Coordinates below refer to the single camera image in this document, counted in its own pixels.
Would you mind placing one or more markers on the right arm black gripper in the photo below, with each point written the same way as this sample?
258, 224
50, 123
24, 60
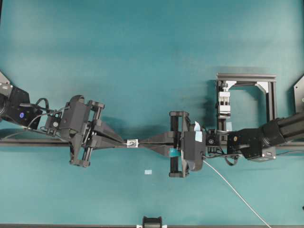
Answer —
187, 152

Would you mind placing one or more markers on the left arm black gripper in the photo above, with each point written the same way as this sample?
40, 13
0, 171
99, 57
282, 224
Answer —
79, 121

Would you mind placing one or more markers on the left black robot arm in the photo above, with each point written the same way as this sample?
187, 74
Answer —
15, 107

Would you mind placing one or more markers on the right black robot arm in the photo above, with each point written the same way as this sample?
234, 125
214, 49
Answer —
256, 144

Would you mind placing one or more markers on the blue tape patch on table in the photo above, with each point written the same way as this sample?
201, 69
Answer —
148, 172

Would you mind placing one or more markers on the black spool at table edge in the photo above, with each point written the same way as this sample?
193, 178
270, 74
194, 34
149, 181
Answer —
148, 222

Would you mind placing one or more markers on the white bracket with hole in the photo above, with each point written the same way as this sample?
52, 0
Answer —
132, 143

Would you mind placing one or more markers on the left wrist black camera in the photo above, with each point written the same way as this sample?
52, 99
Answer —
52, 123

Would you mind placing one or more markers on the wrist black camera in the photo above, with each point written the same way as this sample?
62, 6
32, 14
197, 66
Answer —
52, 123
213, 141

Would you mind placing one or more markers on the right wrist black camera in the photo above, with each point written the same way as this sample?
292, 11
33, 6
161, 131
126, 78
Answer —
213, 141

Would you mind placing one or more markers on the white wire clamp block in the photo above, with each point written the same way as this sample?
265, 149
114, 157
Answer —
224, 109

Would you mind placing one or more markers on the black square aluminium frame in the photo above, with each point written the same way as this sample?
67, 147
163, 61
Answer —
251, 95

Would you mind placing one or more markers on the long black aluminium rail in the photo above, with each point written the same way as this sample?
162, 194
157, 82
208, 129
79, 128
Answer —
293, 146

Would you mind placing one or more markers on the black table front edge rail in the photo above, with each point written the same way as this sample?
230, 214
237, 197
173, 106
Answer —
121, 226

